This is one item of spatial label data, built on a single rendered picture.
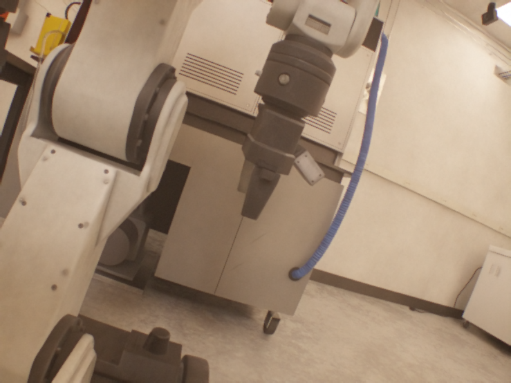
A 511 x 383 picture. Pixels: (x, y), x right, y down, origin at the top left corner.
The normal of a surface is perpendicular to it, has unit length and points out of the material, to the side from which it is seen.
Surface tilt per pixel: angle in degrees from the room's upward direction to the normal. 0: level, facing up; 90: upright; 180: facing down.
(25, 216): 60
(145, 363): 45
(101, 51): 86
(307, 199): 90
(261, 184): 101
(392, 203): 90
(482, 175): 90
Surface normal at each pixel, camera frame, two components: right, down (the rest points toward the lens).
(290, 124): 0.06, 0.26
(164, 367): 0.33, -0.61
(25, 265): 0.28, -0.40
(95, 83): 0.15, 0.02
